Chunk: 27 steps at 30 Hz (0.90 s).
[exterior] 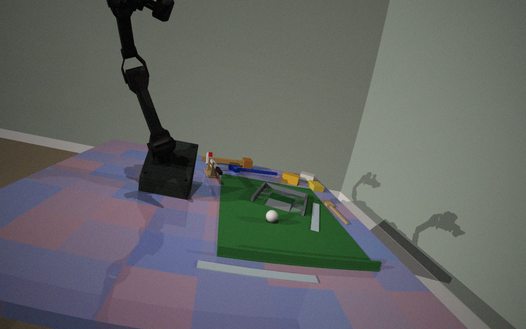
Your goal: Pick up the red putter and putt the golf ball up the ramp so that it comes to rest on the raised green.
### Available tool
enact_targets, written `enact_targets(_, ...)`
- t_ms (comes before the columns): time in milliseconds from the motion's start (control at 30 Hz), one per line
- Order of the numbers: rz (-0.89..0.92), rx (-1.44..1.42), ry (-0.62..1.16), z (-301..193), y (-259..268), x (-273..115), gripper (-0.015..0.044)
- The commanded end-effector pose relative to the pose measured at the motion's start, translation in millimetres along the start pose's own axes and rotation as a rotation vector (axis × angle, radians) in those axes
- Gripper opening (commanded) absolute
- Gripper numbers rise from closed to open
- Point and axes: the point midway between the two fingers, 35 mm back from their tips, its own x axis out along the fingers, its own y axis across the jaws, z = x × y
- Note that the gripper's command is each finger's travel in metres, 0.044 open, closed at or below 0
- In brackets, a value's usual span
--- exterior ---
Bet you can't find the white golf ball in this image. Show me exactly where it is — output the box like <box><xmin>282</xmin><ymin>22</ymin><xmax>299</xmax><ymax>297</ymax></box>
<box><xmin>266</xmin><ymin>210</ymin><xmax>278</xmax><ymax>223</ymax></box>

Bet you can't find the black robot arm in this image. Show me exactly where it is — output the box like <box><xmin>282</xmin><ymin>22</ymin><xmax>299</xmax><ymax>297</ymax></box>
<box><xmin>107</xmin><ymin>0</ymin><xmax>176</xmax><ymax>166</ymax></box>

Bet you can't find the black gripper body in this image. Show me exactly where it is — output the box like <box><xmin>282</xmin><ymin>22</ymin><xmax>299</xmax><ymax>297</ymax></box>
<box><xmin>118</xmin><ymin>0</ymin><xmax>174</xmax><ymax>21</ymax></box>

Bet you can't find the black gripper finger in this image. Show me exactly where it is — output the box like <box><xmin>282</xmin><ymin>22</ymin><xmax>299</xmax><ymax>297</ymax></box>
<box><xmin>156</xmin><ymin>0</ymin><xmax>173</xmax><ymax>19</ymax></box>

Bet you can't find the yellow block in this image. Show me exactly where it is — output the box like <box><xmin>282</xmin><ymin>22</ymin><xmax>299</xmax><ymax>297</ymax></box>
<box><xmin>281</xmin><ymin>171</ymin><xmax>300</xmax><ymax>186</ymax></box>
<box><xmin>307</xmin><ymin>180</ymin><xmax>325</xmax><ymax>192</ymax></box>

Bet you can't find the grey flat bar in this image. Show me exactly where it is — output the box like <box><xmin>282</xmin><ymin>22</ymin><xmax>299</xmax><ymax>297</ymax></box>
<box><xmin>196</xmin><ymin>260</ymin><xmax>319</xmax><ymax>284</ymax></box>
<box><xmin>311</xmin><ymin>203</ymin><xmax>320</xmax><ymax>232</ymax></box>

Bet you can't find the blue golf putter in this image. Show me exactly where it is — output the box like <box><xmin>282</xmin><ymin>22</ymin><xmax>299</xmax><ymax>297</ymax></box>
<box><xmin>228</xmin><ymin>164</ymin><xmax>277</xmax><ymax>175</ymax></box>

